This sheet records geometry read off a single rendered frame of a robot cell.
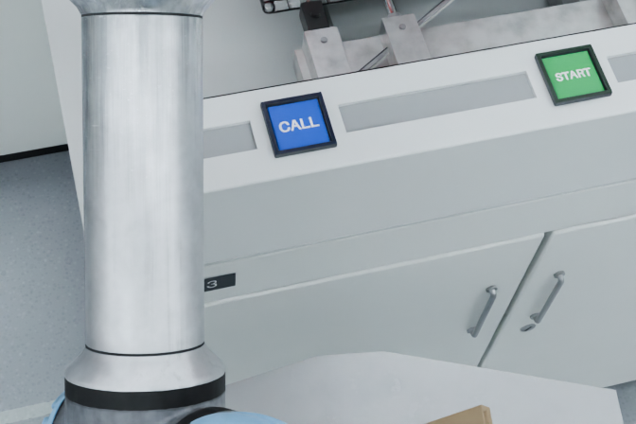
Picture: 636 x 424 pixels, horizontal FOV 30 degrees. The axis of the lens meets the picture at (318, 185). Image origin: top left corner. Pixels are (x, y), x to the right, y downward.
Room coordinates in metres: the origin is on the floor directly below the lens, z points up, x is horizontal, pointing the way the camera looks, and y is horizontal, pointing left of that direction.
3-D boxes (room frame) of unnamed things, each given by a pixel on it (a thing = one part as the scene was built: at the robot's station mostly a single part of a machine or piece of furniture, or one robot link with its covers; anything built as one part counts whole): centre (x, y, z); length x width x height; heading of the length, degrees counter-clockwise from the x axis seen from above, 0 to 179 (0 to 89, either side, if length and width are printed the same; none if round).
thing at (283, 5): (0.80, -0.09, 0.90); 0.38 x 0.01 x 0.01; 112
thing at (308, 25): (0.73, 0.03, 0.90); 0.04 x 0.02 x 0.03; 22
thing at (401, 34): (0.70, -0.07, 0.89); 0.08 x 0.03 x 0.03; 22
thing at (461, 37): (0.73, -0.14, 0.87); 0.36 x 0.08 x 0.03; 112
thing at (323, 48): (0.67, 0.01, 0.89); 0.08 x 0.03 x 0.03; 22
